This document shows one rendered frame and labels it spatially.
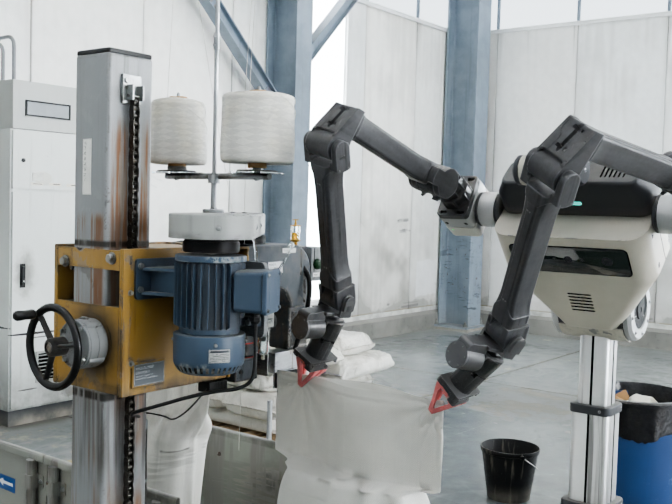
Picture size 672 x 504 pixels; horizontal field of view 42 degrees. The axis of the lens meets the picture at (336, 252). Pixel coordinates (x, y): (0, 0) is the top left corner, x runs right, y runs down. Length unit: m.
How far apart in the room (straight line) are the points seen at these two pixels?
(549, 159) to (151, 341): 0.92
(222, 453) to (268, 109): 1.28
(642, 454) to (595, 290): 1.91
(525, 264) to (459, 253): 9.05
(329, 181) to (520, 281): 0.47
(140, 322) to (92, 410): 0.22
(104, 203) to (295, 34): 6.25
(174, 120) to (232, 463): 1.16
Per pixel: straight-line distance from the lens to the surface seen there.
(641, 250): 2.11
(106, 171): 1.93
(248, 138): 1.91
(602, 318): 2.30
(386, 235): 9.82
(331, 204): 1.95
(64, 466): 2.52
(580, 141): 1.64
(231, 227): 1.80
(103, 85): 1.96
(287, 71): 8.23
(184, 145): 2.11
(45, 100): 5.96
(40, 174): 5.91
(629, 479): 4.09
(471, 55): 10.89
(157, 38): 7.39
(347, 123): 1.90
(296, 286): 2.29
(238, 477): 2.81
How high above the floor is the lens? 1.44
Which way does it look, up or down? 3 degrees down
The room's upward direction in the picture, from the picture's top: 2 degrees clockwise
